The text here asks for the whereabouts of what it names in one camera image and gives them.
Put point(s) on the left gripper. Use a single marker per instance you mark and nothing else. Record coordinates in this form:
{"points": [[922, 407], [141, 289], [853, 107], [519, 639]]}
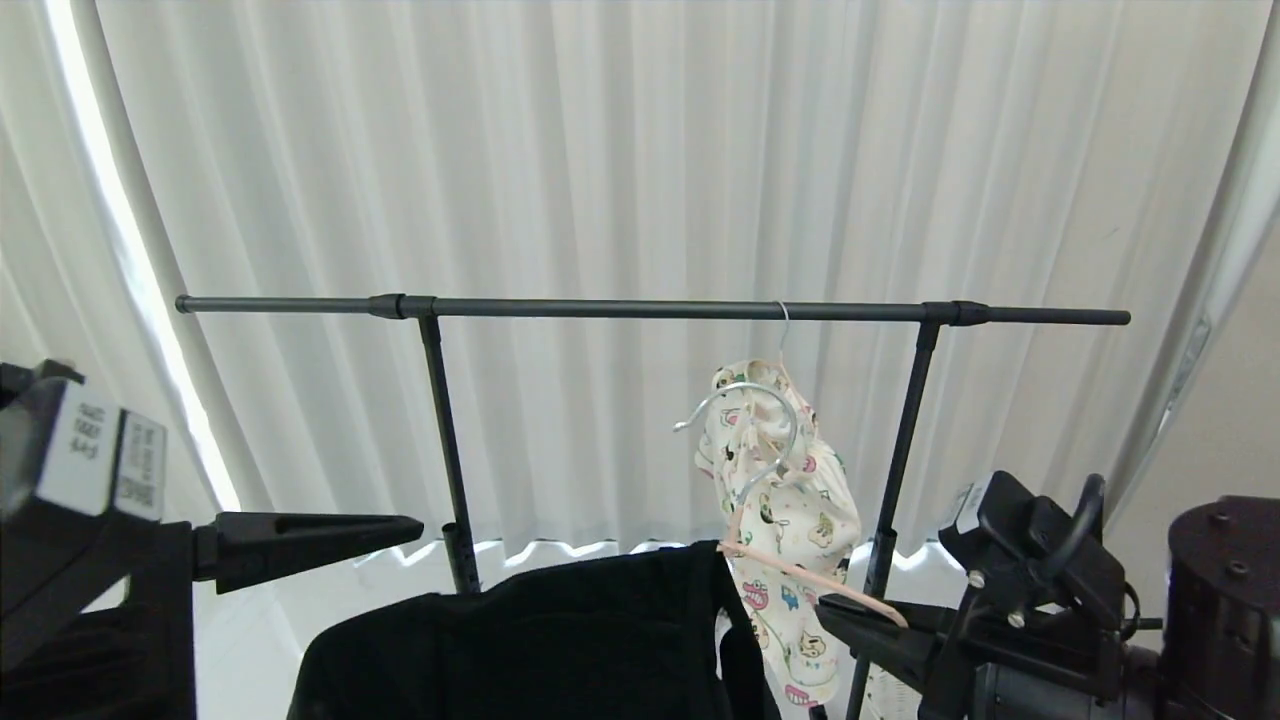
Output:
{"points": [[120, 650]]}

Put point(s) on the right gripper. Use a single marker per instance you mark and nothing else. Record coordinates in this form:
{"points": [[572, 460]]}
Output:
{"points": [[1050, 680]]}

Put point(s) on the pink clothes hanger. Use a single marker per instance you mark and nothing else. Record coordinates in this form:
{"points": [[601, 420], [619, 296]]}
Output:
{"points": [[800, 577], [786, 320]]}

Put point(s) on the cream printed garment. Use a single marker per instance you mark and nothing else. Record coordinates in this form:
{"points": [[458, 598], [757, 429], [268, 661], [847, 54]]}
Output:
{"points": [[800, 520]]}

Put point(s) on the black garment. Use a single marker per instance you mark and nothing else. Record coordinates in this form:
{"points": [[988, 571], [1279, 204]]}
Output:
{"points": [[500, 650]]}

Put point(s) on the black clothes rack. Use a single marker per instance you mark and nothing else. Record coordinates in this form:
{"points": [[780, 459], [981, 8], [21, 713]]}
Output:
{"points": [[650, 309]]}

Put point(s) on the white curtain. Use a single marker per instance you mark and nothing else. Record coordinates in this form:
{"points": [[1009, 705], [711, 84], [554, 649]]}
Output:
{"points": [[600, 150]]}

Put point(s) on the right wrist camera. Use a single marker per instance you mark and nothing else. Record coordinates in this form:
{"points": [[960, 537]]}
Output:
{"points": [[1040, 560]]}

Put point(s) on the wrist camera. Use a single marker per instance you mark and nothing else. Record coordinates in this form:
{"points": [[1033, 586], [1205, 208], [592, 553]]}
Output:
{"points": [[80, 450], [1040, 560]]}

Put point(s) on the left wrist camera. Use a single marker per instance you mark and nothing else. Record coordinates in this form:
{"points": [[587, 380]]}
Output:
{"points": [[80, 450]]}

